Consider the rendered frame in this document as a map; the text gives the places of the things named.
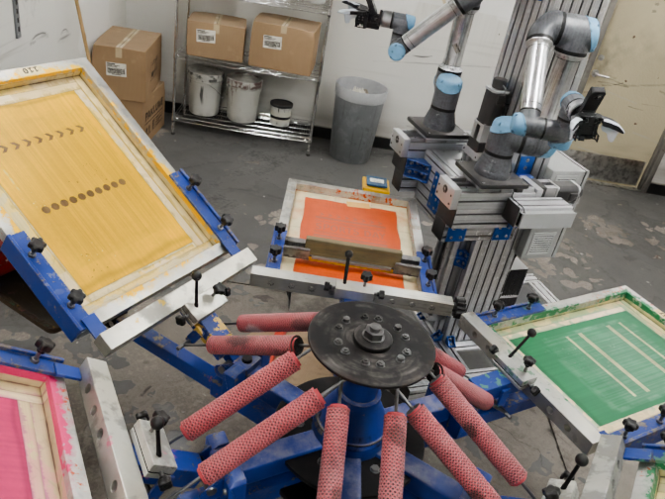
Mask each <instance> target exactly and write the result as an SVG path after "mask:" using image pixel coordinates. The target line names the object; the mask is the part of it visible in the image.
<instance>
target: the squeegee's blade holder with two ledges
mask: <svg viewBox="0 0 665 499"><path fill-rule="evenodd" d="M312 259H317V260H323V261H329V262H336V263H342V264H345V263H346V260H343V259H337V258H331V257H324V256H318V255H312ZM349 265H355V266H361V267H367V268H374V269H380V270H386V271H391V267H388V266H381V265H375V264H369V263H362V262H356V261H350V262H349Z"/></svg>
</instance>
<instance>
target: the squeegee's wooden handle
mask: <svg viewBox="0 0 665 499"><path fill-rule="evenodd" d="M305 248H306V249H310V254H309V256H310V257H312V255H318V256H324V257H331V258H337V259H343V260H346V257H345V255H344V254H345V252H346V251H347V250H352V252H353V257H352V258H351V259H350V261H356V262H362V263H369V264H375V265H381V266H388V267H391V269H393V270H394V266H395V263H396V262H399V263H401V260H402V256H403V252H402V251H401V250H399V249H388V248H381V247H375V246H370V245H364V244H357V243H351V242H345V241H339V240H332V239H326V238H320V237H314V236H307V238H306V244H305Z"/></svg>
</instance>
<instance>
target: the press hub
mask: <svg viewBox="0 0 665 499"><path fill-rule="evenodd" d="M308 342H309V346H310V349H311V351H312V353H313V354H314V356H315V357H316V359H317V360H318V361H319V362H320V363H321V364H322V365H323V366H324V367H325V368H326V369H327V370H329V371H330V372H332V373H333V374H335V375H336V376H329V377H321V378H316V379H313V380H310V381H307V382H304V383H302V384H300V385H298V386H297V387H298V388H300V389H301V390H303V391H305V392H307V391H308V390H310V389H311V388H314V389H316V388H317V389H318V390H319V392H320V393H323V392H324V391H326V390H327V389H329V388H330V387H332V386H333V385H335V384H336V383H338V382H339V378H342V379H344V380H346V381H345V382H343V386H342V395H341V404H344V405H346V406H347V408H349V409H350V414H349V424H348V434H347V444H346V453H345V457H348V458H361V499H378V490H379V477H380V463H381V459H379V458H377V457H376V456H375V455H376V453H377V452H378V451H380V450H381V449H382V437H383V424H384V415H386V414H387V413H386V411H385V409H384V408H388V407H391V406H394V405H395V395H393V394H392V393H391V392H389V391H387V390H386V389H398V388H404V387H408V386H411V385H413V384H416V383H418V382H420V381H421V380H423V379H424V378H425V377H426V376H427V375H428V374H429V373H430V372H431V370H432V368H433V365H434V362H435V347H434V344H433V341H432V339H431V337H430V335H429V334H428V332H427V331H426V330H425V329H424V328H423V327H422V326H421V325H420V324H419V323H418V322H417V321H416V320H414V319H413V318H411V317H410V316H408V315H407V314H405V313H403V312H401V311H399V310H397V309H394V308H392V307H389V306H386V305H382V304H378V303H373V302H366V301H346V302H340V303H336V304H333V305H330V306H329V307H327V308H325V309H323V310H322V311H320V312H319V313H318V314H317V315H316V316H315V317H314V318H313V320H312V321H311V323H310V326H309V330H308ZM338 389H339V386H338V387H337V388H336V389H334V390H333V391H331V392H330V393H328V394H327V395H325V396H324V397H323V398H324V400H325V401H326V404H325V406H326V407H325V408H324V409H322V410H321V411H320V412H318V413H317V414H315V415H314V416H313V419H312V418H309V419H308V420H306V421H305V422H303V423H302V424H300V425H299V426H298V427H296V428H295V429H293V430H292V431H290V432H289V433H287V434H286V435H284V436H283V437H281V438H280V439H283V438H286V437H289V436H293V435H296V434H300V433H303V432H307V431H310V430H313V431H314V434H315V436H316V438H317V439H318V441H319V442H320V443H321V444H322V445H323V440H324V431H325V423H326V414H327V407H328V406H330V405H331V404H332V403H337V397H338ZM406 452H408V453H410V454H412V455H413V456H415V457H417V458H418V459H420V460H423V458H424V453H425V441H424V440H423V438H422V437H421V436H420V435H419V434H418V432H417V431H416V430H415V429H414V428H413V426H412V425H411V424H410V423H407V436H406ZM321 457H322V450H321V449H320V450H317V451H314V452H311V453H307V454H304V455H301V456H298V457H294V458H291V459H288V460H285V465H286V466H287V467H288V469H289V470H290V471H291V472H292V473H293V474H294V475H295V476H296V477H298V478H299V479H300V480H301V481H302V482H299V483H296V484H293V485H290V486H287V487H284V488H281V489H280V492H279V494H280V496H281V497H282V498H283V499H317V490H318V482H319V473H320V465H321Z"/></svg>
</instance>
